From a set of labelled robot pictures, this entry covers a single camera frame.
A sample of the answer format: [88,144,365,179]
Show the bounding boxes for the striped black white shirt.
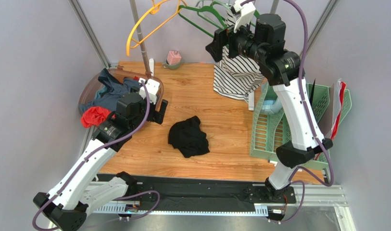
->
[213,9,266,103]

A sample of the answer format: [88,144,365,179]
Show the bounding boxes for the black tank top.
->
[168,116,210,158]

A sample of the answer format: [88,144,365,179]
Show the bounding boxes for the dark blue garment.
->
[78,68,141,114]

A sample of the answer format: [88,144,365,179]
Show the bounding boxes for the transparent brown laundry basket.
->
[78,65,164,110]

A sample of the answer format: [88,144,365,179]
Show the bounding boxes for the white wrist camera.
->
[231,0,256,33]
[139,78,161,104]

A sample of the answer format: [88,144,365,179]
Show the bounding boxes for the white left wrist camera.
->
[139,78,161,104]

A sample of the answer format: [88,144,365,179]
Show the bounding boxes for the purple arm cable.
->
[32,80,161,231]
[240,0,335,225]

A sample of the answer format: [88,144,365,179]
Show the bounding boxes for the light green hanger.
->
[195,0,231,10]

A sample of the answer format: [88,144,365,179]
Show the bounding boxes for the yellow plastic hanger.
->
[125,0,188,57]

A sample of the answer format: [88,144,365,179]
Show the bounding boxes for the dark green velvet hanger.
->
[177,3,227,38]

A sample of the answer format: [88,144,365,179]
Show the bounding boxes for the dark green hanger with shirt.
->
[253,10,261,19]

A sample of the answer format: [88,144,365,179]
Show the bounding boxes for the red garment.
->
[80,106,111,128]

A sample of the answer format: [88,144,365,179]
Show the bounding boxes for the white clothes rack base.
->
[149,58,155,76]

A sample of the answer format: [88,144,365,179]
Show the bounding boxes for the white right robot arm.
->
[206,13,333,196]

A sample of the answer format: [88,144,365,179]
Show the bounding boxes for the teal garment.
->
[94,88,107,100]

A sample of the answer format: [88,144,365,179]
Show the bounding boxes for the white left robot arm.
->
[32,91,168,231]

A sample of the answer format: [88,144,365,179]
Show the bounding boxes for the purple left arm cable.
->
[32,80,161,231]

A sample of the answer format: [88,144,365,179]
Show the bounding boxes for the red white folders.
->
[314,78,347,161]

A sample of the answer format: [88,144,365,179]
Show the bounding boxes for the metal clothes rack pole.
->
[129,0,152,77]

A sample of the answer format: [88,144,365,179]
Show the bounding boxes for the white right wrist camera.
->
[231,0,256,33]

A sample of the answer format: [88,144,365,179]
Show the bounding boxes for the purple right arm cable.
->
[240,0,335,225]

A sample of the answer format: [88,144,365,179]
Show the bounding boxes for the green plastic file rack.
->
[250,83,333,162]

